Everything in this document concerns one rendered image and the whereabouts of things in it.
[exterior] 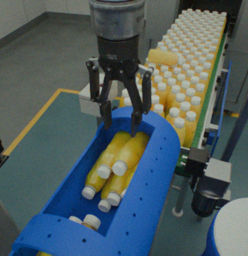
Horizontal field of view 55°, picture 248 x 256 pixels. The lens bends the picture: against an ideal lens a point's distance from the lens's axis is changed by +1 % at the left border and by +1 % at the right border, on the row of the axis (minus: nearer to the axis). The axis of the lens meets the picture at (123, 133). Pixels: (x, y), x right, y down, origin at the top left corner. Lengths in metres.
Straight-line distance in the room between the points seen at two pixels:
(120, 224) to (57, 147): 1.94
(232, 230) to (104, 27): 0.61
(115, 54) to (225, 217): 0.55
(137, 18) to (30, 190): 1.88
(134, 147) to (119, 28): 0.40
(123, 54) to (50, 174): 1.85
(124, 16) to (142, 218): 0.40
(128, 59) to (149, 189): 0.31
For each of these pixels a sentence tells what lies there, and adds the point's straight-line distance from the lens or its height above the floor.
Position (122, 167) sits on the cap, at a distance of 0.67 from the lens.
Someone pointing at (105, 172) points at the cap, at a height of 1.11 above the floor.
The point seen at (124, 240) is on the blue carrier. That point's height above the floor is 1.20.
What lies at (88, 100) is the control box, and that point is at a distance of 1.05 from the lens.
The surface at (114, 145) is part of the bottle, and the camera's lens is 0.76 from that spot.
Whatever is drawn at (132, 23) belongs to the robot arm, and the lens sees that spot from 0.41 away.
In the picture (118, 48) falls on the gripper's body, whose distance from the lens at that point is 0.42.
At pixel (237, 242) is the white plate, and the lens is 0.75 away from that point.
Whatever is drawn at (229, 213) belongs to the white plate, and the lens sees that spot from 0.79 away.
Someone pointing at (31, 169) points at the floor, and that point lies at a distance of 2.30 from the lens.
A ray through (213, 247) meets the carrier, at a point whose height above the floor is 1.02.
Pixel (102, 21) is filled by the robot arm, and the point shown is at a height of 1.55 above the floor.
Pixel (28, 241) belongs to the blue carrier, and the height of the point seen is 1.22.
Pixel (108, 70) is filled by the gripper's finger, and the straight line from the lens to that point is 0.47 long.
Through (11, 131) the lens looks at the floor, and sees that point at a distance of 2.75.
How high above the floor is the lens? 1.67
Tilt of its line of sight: 43 degrees down
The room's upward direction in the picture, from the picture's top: straight up
